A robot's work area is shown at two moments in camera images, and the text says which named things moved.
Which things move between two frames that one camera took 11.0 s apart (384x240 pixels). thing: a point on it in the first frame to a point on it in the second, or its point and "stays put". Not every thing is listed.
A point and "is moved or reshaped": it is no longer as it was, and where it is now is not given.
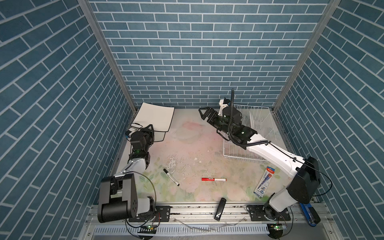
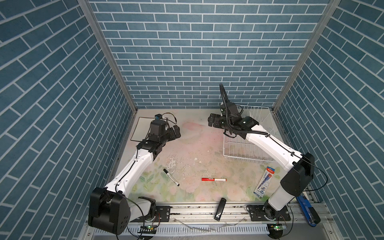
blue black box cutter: (310, 213) stays put
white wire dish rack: (260, 120) stays put
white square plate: (159, 116) is moved or reshaped
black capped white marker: (169, 174) stays put
